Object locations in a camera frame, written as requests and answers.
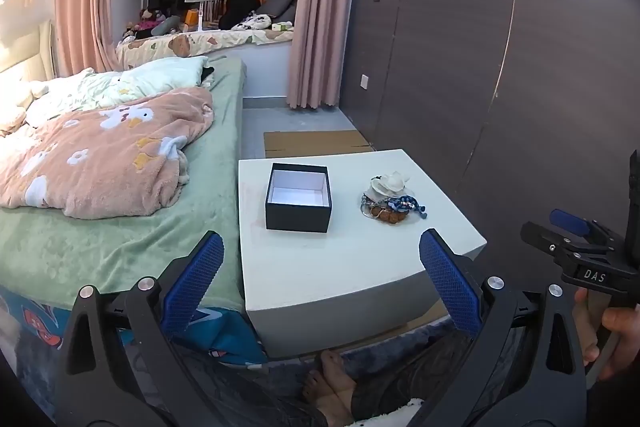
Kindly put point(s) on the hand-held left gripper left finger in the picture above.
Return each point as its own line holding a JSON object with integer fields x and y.
{"x": 192, "y": 277}

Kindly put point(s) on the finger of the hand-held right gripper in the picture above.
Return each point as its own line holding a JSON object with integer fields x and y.
{"x": 567, "y": 222}
{"x": 547, "y": 243}

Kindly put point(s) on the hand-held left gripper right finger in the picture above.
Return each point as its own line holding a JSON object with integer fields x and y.
{"x": 450, "y": 282}

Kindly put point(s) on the white flower hair clip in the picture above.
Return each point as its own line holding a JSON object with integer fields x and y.
{"x": 391, "y": 184}

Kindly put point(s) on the black square gift box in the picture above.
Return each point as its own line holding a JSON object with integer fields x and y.
{"x": 297, "y": 217}

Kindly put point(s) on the person's right hand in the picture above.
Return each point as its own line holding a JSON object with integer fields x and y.
{"x": 625, "y": 337}

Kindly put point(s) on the blue printed bed skirt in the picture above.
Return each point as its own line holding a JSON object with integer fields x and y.
{"x": 225, "y": 332}

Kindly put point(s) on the white low table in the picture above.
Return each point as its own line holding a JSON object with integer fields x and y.
{"x": 350, "y": 267}

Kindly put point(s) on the person's trousered leg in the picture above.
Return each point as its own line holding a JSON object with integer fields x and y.
{"x": 260, "y": 397}
{"x": 400, "y": 377}

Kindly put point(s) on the bed with green sheet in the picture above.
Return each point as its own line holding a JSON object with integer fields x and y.
{"x": 215, "y": 147}

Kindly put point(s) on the person's foot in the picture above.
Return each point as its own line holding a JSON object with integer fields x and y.
{"x": 327, "y": 399}
{"x": 337, "y": 372}

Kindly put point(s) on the pink floral blanket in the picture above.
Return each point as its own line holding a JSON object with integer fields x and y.
{"x": 110, "y": 157}

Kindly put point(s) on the flat brown cardboard sheet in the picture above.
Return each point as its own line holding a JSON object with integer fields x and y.
{"x": 315, "y": 143}

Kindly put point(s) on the light green quilt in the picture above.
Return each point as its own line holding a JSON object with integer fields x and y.
{"x": 160, "y": 74}

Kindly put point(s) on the dark stuffed toy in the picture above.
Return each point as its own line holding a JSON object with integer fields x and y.
{"x": 150, "y": 24}

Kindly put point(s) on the orange box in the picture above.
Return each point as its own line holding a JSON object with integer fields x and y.
{"x": 191, "y": 18}

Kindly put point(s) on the white spotted plush toy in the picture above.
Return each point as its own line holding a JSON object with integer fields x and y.
{"x": 252, "y": 23}

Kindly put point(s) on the black bag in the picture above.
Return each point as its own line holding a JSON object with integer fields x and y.
{"x": 242, "y": 7}

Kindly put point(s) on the white desk lamp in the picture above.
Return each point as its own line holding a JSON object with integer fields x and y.
{"x": 202, "y": 2}

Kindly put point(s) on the cream padded headboard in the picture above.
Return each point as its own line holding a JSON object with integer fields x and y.
{"x": 25, "y": 52}

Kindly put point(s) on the white wall socket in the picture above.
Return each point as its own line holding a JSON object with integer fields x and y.
{"x": 365, "y": 82}

